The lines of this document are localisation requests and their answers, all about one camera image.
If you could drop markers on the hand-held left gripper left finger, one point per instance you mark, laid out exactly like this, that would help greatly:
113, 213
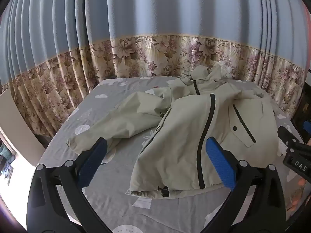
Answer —
90, 161

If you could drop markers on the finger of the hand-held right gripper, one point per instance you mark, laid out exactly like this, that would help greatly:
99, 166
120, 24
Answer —
307, 127
289, 137

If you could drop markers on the black appliance with white top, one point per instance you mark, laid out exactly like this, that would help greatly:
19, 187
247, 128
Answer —
302, 106

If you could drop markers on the light green hooded jacket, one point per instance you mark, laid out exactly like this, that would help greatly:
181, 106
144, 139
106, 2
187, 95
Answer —
194, 131

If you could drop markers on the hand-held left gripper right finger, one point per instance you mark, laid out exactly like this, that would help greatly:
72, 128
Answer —
220, 160

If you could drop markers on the blue curtain with floral border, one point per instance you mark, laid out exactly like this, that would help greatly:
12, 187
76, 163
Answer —
145, 12

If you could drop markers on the grey printed bed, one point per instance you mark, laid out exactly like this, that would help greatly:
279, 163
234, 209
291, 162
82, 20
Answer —
109, 206

